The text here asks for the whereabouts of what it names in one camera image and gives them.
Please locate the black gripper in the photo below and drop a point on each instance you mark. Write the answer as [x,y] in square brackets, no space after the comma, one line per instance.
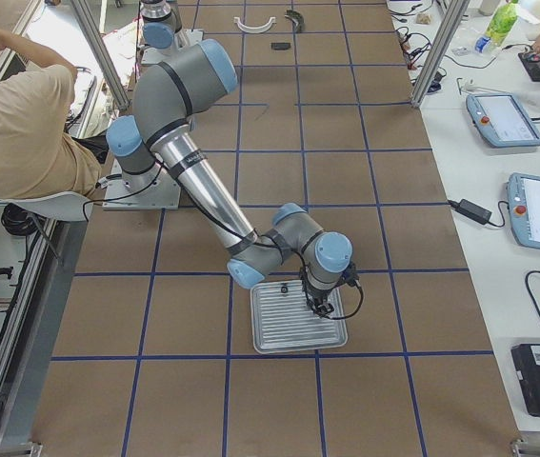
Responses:
[317,298]

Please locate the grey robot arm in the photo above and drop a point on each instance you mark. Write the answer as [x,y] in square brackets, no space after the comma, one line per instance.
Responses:
[156,138]
[163,28]

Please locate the silver ribbed metal tray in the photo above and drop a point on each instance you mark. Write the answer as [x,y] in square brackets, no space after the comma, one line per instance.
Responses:
[284,323]

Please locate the black power adapter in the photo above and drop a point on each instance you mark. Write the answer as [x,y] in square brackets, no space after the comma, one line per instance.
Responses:
[470,210]

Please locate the far teach pendant tablet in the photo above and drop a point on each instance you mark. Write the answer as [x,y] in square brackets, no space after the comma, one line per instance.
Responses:
[502,121]

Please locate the black brake pad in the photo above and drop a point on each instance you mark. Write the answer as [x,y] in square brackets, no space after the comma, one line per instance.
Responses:
[280,45]

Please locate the green brake shoe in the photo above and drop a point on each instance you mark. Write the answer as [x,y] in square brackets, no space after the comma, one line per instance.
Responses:
[297,20]

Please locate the green plastic bottle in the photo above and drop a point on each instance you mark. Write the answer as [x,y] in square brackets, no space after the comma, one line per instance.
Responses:
[501,24]

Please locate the person in beige shirt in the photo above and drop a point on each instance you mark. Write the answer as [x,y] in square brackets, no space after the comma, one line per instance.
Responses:
[37,157]

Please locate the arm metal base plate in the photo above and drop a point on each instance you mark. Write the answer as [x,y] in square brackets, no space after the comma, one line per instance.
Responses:
[181,40]
[153,189]

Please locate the white curved plastic bracket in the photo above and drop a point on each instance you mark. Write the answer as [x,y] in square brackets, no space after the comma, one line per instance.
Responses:
[237,21]

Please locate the aluminium frame post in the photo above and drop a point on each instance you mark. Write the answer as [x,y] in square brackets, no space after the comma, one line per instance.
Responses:
[440,38]

